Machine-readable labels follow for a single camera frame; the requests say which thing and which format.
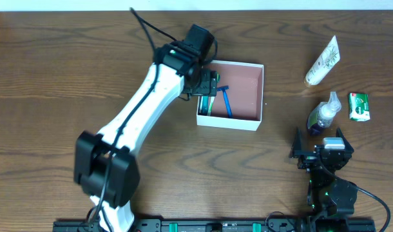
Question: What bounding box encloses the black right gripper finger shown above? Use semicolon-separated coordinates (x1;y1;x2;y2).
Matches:
336;127;352;149
291;128;303;152

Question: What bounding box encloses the green white toothbrush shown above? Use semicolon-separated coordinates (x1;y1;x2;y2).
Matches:
207;73;220;116

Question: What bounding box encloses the blue disposable razor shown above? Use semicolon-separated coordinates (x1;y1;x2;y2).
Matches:
217;85;233;119

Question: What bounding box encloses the red teal toothpaste tube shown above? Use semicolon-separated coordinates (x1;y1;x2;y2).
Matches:
198;96;209;115

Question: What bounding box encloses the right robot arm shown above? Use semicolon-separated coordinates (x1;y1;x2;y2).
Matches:
289;128;357;231

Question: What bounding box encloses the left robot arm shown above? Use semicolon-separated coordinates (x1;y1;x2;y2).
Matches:
73;41;218;231

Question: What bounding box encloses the green soap bar pack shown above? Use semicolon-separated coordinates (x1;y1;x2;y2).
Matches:
349;93;370;122

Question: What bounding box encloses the clear foam pump bottle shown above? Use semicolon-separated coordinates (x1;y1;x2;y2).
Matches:
307;92;341;136

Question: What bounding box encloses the white square box pink inside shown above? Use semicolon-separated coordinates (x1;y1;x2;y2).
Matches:
196;61;265;131

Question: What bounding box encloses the white leaf-print lotion tube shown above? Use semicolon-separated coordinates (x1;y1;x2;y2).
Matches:
304;35;341;86

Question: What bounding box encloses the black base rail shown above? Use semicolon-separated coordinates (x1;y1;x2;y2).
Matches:
52;217;377;232

